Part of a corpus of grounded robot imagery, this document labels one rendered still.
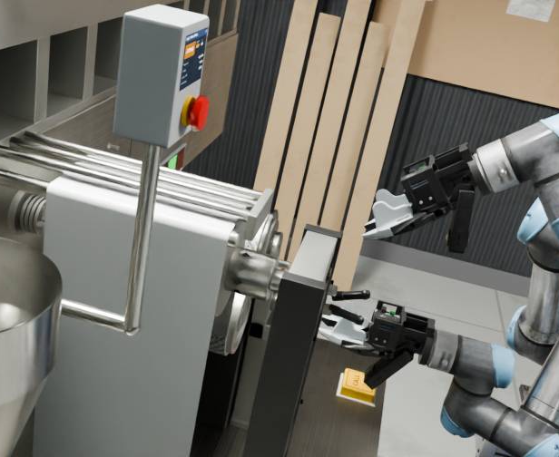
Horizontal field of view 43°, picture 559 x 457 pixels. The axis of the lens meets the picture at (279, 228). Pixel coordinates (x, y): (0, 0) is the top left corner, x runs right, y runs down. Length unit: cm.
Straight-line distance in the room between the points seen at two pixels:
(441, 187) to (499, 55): 280
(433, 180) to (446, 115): 285
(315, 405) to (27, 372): 102
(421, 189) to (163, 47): 64
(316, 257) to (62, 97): 56
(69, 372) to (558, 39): 326
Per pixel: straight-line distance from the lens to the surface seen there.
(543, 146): 110
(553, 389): 138
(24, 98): 107
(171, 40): 56
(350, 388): 152
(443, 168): 114
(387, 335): 133
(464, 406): 140
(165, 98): 57
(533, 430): 138
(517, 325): 178
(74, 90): 121
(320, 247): 86
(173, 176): 96
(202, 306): 91
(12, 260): 60
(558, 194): 110
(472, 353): 135
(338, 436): 143
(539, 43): 390
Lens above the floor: 181
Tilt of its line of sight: 25 degrees down
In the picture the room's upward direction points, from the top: 12 degrees clockwise
